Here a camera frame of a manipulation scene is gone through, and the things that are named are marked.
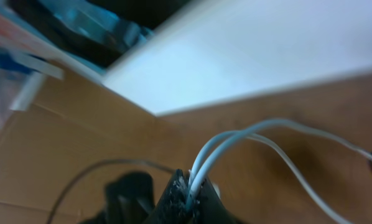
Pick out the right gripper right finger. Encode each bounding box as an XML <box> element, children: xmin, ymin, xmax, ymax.
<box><xmin>192</xmin><ymin>179</ymin><xmax>238</xmax><ymax>224</ymax></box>

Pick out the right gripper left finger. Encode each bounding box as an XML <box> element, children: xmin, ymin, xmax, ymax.
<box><xmin>144</xmin><ymin>169</ymin><xmax>189</xmax><ymax>224</ymax></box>

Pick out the white USB cable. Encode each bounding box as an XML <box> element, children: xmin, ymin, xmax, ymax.
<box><xmin>185</xmin><ymin>118</ymin><xmax>372</xmax><ymax>224</ymax></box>

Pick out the colourful patterned cloth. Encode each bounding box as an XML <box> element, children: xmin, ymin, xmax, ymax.
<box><xmin>0</xmin><ymin>15</ymin><xmax>64</xmax><ymax>130</ymax></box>

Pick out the right camera cable black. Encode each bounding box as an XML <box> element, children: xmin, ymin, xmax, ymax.
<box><xmin>45</xmin><ymin>158</ymin><xmax>176</xmax><ymax>224</ymax></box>

